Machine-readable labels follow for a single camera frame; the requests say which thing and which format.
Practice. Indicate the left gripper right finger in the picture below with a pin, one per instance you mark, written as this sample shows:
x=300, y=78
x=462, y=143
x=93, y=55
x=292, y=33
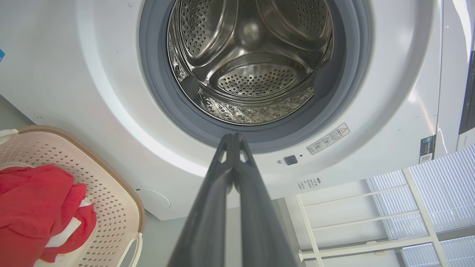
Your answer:
x=259, y=230

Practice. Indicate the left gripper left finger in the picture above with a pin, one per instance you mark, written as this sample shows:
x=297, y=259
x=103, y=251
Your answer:
x=211, y=222

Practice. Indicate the red and white garment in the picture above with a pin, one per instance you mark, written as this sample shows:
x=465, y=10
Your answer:
x=33, y=207

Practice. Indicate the cream perforated laundry basket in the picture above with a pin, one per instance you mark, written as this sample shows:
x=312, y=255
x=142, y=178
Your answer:
x=111, y=193

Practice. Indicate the stainless steel washing machine drum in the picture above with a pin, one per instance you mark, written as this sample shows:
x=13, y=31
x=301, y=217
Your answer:
x=252, y=78

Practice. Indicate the grey warning sticker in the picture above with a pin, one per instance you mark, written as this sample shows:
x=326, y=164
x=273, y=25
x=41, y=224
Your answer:
x=328, y=138

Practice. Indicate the grey rubber door gasket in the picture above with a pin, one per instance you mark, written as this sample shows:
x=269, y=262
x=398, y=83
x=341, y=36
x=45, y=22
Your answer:
x=178, y=111

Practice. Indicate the white framed window blinds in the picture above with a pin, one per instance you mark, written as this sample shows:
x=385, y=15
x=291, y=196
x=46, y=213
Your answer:
x=419, y=207

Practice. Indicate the black QR energy label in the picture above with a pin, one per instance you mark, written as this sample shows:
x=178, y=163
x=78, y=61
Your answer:
x=426, y=149

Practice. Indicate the white front-load washing machine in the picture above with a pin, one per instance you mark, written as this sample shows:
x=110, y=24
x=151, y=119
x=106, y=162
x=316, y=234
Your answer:
x=74, y=74

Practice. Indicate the white appliance with black panel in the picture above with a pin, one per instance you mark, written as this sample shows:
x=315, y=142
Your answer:
x=451, y=74

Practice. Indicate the blue and white sticker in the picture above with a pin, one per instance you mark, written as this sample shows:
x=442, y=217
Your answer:
x=2, y=55

